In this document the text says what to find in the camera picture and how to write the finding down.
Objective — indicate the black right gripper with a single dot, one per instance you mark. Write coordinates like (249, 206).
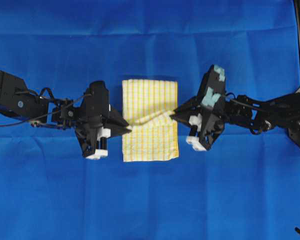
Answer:
(202, 113)

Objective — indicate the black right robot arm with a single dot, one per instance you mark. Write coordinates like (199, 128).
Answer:
(262, 116)

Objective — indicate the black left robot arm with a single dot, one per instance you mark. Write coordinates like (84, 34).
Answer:
(41, 110)

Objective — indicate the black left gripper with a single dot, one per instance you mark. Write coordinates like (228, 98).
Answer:
(91, 117)

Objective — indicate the yellow striped towel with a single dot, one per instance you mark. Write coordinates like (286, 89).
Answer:
(147, 107)

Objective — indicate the blue table cloth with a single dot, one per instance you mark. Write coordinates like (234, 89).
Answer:
(247, 187)

